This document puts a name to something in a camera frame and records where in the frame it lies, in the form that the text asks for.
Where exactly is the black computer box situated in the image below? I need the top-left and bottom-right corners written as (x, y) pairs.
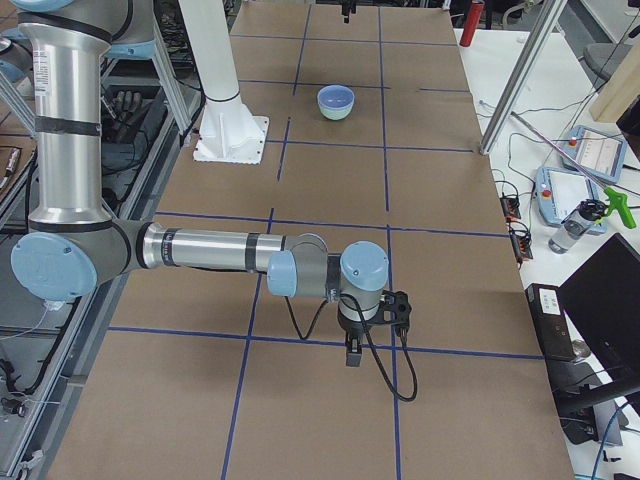
top-left (525, 283), bottom-right (582, 363)

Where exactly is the orange connector board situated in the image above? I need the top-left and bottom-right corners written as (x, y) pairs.
top-left (495, 180), bottom-right (521, 220)
top-left (507, 220), bottom-right (533, 265)

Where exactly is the green spray nozzle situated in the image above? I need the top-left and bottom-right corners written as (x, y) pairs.
top-left (603, 186), bottom-right (637, 229)

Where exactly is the near orange connector board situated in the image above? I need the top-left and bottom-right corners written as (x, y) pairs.
top-left (507, 220), bottom-right (533, 265)

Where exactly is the brown paper table cover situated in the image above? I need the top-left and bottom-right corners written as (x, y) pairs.
top-left (48, 2), bottom-right (573, 479)

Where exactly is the near teach pendant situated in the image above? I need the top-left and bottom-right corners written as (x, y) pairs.
top-left (534, 167), bottom-right (599, 227)

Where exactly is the clear water bottle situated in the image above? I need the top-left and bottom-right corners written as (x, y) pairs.
top-left (548, 199), bottom-right (607, 254)

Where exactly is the green bowl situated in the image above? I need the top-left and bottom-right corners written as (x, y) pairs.
top-left (318, 102), bottom-right (354, 121)

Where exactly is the black monitor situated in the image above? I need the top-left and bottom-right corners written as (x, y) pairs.
top-left (556, 233), bottom-right (639, 415)

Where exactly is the teach pendant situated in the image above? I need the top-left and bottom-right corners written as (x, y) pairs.
top-left (557, 125), bottom-right (628, 184)
top-left (534, 167), bottom-right (599, 227)

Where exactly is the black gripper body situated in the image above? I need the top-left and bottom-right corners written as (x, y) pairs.
top-left (340, 0), bottom-right (356, 14)
top-left (338, 299), bottom-right (383, 345)

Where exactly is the far teach pendant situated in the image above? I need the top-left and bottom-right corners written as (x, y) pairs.
top-left (557, 125), bottom-right (628, 184)

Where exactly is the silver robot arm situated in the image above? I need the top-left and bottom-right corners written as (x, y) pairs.
top-left (11, 1), bottom-right (392, 366)

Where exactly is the far orange connector board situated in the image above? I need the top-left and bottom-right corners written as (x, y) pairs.
top-left (495, 180), bottom-right (521, 220)

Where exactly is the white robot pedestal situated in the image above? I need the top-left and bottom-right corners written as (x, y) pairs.
top-left (179, 0), bottom-right (269, 165)

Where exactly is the grey office chair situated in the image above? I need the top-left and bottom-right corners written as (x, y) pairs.
top-left (581, 43), bottom-right (632, 90)

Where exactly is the wooden board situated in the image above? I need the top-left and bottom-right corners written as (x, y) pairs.
top-left (589, 41), bottom-right (640, 123)

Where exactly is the black camera cable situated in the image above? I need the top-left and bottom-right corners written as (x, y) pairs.
top-left (284, 294), bottom-right (419, 402)

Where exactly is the blue bowl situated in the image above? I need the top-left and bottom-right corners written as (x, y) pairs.
top-left (317, 85), bottom-right (355, 111)

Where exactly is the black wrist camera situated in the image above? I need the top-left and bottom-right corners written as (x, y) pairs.
top-left (379, 290), bottom-right (412, 336)

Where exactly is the red bottle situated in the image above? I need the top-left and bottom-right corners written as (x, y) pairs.
top-left (459, 0), bottom-right (485, 47)

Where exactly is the aluminium frame beam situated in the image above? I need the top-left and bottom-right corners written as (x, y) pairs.
top-left (479, 0), bottom-right (568, 155)

